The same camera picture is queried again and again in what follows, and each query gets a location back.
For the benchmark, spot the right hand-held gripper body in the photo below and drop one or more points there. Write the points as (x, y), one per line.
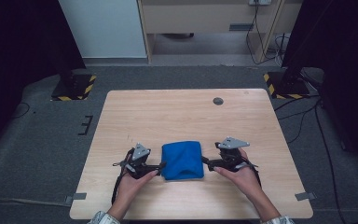
(230, 157)

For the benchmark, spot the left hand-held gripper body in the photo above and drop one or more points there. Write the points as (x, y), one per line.
(138, 163)

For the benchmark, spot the blue cloth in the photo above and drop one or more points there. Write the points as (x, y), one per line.
(183, 160)

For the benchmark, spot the person's left hand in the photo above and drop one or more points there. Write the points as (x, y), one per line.
(133, 188)

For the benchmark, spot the person's right hand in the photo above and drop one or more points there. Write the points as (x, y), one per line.
(245, 180)

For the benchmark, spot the grey round table grommet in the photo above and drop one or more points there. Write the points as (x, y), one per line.
(218, 101)

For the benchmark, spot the black tape floor mark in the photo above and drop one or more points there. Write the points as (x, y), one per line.
(87, 124)

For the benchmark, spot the grey tape piece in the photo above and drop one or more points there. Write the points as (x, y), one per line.
(78, 196)
(305, 196)

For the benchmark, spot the black stand with striped base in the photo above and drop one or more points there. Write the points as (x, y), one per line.
(287, 87)
(74, 88)

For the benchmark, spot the grey desk vent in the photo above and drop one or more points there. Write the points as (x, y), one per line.
(241, 27)

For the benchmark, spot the white panel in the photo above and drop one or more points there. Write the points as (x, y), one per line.
(105, 28)

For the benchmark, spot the light wooden desk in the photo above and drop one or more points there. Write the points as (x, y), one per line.
(199, 15)

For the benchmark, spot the black curtain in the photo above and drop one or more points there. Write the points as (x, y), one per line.
(345, 62)
(15, 46)

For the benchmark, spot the white power strip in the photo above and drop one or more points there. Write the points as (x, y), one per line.
(260, 2)

